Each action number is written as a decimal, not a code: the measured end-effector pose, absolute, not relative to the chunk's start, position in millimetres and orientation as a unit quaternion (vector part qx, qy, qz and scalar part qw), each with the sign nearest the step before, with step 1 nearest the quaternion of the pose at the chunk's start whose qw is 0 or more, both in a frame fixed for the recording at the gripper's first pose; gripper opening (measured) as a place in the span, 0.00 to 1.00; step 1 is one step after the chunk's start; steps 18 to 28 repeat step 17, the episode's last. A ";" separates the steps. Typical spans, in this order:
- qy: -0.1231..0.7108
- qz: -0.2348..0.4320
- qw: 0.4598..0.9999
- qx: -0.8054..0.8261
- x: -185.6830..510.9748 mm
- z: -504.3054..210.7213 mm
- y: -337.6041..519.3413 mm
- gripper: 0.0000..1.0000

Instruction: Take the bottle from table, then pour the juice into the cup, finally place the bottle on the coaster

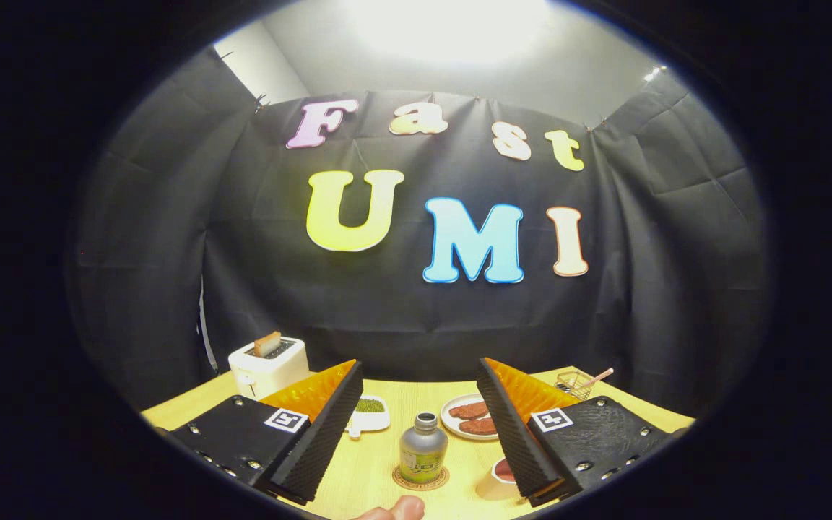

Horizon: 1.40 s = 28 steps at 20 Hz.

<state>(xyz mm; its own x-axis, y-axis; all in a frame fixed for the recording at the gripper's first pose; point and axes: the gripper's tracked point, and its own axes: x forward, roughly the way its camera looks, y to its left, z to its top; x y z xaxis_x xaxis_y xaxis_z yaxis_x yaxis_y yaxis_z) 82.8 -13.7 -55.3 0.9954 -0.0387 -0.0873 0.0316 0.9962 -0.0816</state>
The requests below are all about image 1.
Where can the brown meat slice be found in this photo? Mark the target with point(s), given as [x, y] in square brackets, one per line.
[479, 426]
[468, 410]

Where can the light wooden table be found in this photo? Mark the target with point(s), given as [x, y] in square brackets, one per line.
[365, 469]

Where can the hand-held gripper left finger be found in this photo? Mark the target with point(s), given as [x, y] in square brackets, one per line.
[318, 440]

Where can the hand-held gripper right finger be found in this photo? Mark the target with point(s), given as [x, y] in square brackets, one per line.
[510, 433]

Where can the black backdrop cloth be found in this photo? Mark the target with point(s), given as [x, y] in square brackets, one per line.
[170, 253]

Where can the white toaster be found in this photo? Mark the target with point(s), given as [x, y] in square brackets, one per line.
[271, 372]

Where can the round cork coaster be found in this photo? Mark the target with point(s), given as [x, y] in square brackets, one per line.
[397, 478]

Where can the white oval plate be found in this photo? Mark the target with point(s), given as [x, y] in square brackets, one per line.
[448, 420]

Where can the pink straw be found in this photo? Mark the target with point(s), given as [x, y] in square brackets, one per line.
[600, 376]

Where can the toast slice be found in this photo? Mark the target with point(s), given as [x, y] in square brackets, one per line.
[267, 344]

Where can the white divided bean dish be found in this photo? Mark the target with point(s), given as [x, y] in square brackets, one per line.
[371, 420]

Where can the silver juice bottle green label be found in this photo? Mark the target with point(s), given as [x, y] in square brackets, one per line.
[423, 451]

